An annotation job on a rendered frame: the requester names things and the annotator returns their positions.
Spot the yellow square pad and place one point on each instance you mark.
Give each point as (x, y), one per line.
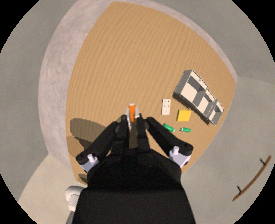
(183, 115)

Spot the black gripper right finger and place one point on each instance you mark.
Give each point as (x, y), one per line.
(180, 151)

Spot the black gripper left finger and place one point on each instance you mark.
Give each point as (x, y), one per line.
(99, 149)

